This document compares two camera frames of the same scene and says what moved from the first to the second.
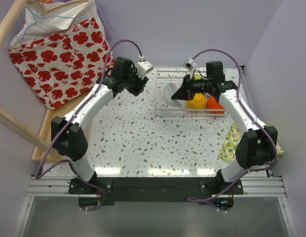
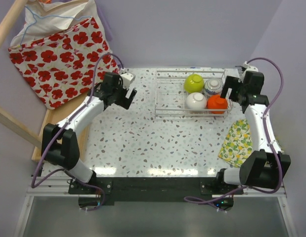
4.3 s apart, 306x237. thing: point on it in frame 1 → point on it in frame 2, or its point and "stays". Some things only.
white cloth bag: [45, 19] stays
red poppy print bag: [59, 68] stays
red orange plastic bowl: [212, 103] stays
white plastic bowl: [169, 90] → [196, 100]
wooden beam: [3, 116] stays
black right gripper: [185, 92] → [230, 81]
